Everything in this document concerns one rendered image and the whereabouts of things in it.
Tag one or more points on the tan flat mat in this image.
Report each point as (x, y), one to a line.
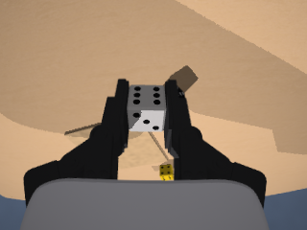
(142, 148)

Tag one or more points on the yellow die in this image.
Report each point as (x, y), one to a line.
(166, 172)

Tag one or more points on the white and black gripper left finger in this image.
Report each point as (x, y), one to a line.
(96, 157)

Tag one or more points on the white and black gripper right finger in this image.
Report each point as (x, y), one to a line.
(197, 159)

